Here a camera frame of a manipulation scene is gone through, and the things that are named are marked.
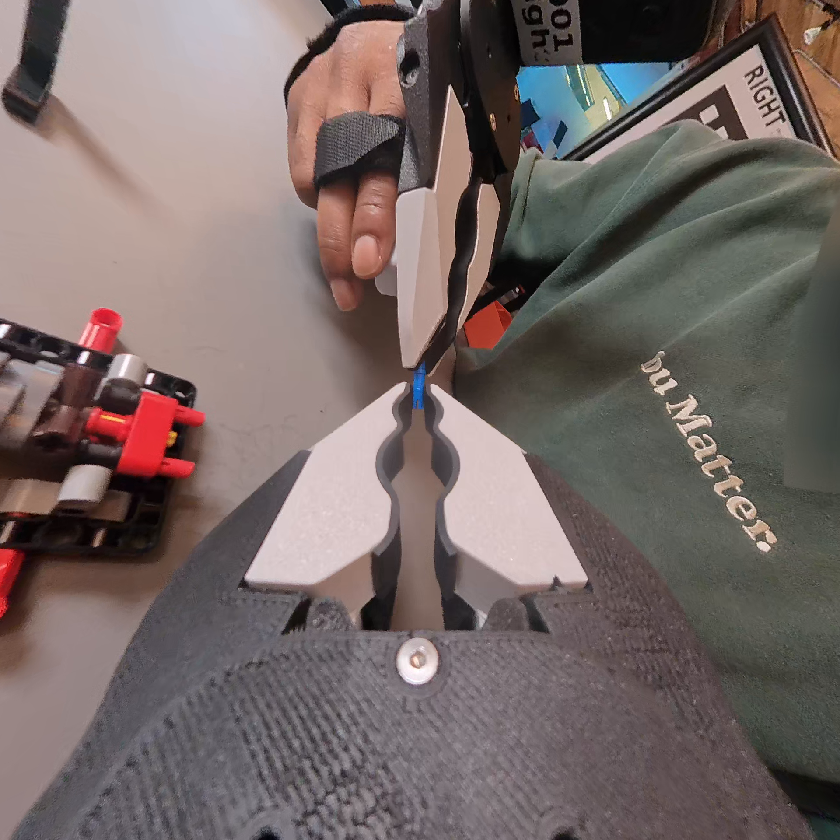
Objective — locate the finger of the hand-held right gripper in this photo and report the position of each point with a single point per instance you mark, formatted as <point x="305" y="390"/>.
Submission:
<point x="426" y="275"/>
<point x="484" y="243"/>

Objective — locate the wooden furniture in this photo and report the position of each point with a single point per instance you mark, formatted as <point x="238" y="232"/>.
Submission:
<point x="820" y="85"/>

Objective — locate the orange object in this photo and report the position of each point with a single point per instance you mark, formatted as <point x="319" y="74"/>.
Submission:
<point x="492" y="323"/>

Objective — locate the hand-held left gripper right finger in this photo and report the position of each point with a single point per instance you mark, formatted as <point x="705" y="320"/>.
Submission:
<point x="512" y="525"/>

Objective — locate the black frame lego assembly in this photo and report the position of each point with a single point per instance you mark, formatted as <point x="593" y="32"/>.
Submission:
<point x="144" y="420"/>

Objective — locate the black L-shaped bracket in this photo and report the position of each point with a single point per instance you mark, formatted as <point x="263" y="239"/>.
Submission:
<point x="33" y="59"/>

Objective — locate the person's right hand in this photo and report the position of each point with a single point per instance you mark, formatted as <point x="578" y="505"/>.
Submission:
<point x="354" y="79"/>

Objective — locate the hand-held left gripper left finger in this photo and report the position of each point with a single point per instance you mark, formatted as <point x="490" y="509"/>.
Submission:
<point x="315" y="525"/>

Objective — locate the black framed poster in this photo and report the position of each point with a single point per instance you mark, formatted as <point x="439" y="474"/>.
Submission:
<point x="754" y="98"/>

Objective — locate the blue lego pin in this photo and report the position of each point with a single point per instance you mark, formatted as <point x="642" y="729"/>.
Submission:
<point x="418" y="392"/>

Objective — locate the person's green sweatshirt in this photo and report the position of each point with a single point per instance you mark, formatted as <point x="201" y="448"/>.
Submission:
<point x="656" y="328"/>

